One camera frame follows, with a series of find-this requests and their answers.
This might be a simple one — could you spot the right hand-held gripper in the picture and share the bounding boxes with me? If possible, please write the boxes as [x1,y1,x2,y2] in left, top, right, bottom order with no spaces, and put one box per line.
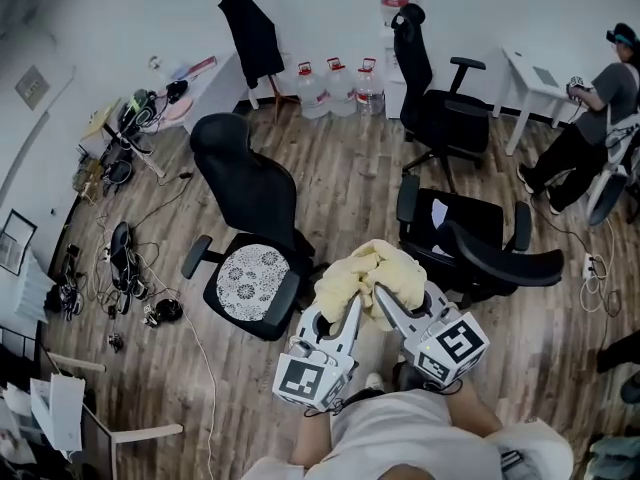
[375,287,491,390]

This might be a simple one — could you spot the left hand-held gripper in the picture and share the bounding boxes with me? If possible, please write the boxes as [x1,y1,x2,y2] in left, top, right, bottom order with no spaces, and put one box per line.
[272,294,364,414]

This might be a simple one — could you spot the yellow checked clothes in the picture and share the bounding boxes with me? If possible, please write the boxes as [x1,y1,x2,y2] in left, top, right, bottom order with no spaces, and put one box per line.
[313,238,429,332]

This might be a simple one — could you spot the black mesh office chair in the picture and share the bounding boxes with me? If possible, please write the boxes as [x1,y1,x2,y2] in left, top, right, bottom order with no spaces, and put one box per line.
[396,174,565,310]

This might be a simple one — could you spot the person's right forearm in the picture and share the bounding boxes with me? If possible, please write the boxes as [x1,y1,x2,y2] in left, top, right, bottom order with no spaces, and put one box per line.
[444,380,504,439]

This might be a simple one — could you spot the person's left forearm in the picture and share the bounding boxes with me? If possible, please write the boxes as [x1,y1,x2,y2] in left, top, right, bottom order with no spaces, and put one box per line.
[291,410,334,467]

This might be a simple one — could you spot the black chair with patterned cushion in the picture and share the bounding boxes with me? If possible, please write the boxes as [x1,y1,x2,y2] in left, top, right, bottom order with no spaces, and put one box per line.
[180,112,316,342]

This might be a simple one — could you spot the black office chair with headrest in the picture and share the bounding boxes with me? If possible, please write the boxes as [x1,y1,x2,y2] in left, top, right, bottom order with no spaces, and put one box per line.
[390,2,492,192]

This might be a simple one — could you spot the person's black trousers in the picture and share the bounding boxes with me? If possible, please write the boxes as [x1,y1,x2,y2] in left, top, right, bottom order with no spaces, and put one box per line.
[344,360,451,404]

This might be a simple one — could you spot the white patterned seat cushion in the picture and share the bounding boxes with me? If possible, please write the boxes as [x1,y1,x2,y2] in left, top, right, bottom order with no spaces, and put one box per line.
[215,244,291,325]

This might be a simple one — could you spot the white paper sheet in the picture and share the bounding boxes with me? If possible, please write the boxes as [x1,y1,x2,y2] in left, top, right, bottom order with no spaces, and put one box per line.
[430,198,450,230]

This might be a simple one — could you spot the person's white shirt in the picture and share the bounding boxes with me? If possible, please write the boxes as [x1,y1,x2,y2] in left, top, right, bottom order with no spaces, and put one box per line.
[242,387,576,480]

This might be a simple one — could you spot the round black device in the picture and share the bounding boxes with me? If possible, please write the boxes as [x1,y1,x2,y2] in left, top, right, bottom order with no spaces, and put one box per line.
[154,297,185,323]

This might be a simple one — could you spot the wooden coat rack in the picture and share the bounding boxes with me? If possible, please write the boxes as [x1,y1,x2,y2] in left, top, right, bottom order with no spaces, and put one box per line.
[262,70,301,125]

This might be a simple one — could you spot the dark desk with white legs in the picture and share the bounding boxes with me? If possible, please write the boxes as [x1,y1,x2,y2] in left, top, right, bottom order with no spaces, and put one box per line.
[39,351,185,480]

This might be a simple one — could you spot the white desk with thin legs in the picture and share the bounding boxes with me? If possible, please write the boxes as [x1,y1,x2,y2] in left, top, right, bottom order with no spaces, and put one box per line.
[501,45,596,157]

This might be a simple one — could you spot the white desk with panel side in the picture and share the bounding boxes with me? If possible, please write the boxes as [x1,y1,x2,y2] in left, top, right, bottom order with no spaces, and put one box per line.
[144,50,261,134]

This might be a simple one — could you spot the pink pad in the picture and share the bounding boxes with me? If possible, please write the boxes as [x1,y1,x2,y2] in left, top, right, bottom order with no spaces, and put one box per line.
[160,95,195,124]

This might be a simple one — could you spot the grey pad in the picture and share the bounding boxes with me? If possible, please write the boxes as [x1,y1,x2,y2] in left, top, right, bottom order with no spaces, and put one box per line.
[532,65,560,88]

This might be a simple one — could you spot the white cardboard box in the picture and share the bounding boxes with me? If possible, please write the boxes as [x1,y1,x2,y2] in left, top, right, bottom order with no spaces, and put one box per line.
[29,373,86,453]

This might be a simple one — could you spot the black and green device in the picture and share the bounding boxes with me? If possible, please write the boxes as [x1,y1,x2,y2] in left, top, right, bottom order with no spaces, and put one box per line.
[117,87,162,134]

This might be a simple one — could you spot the white radiator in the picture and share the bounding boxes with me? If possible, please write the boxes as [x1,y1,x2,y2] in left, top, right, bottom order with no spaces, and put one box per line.
[12,247,57,325]

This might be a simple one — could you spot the black coat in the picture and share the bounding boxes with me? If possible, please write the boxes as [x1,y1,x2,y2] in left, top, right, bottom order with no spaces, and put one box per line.
[217,0,286,89]

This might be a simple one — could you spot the small wooden side table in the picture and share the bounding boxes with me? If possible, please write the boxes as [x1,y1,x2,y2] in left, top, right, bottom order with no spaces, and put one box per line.
[79,98,167,179]

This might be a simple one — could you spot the black framed picture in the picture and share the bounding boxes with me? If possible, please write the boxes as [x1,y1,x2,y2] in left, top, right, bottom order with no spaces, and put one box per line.
[0,209,39,274]

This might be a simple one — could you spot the grey wall panel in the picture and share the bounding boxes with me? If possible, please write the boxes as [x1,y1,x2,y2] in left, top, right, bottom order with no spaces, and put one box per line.
[14,65,51,112]

